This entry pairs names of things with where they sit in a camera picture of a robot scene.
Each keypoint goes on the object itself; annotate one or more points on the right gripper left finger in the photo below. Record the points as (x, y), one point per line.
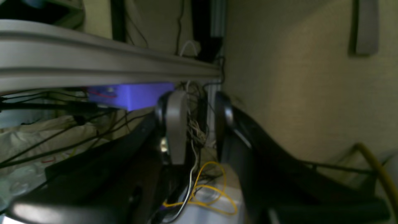
(124, 181)

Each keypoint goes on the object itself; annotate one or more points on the blue panel under table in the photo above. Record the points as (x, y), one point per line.
(129, 97)

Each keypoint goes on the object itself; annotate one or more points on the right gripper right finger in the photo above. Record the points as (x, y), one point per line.
(277, 187)

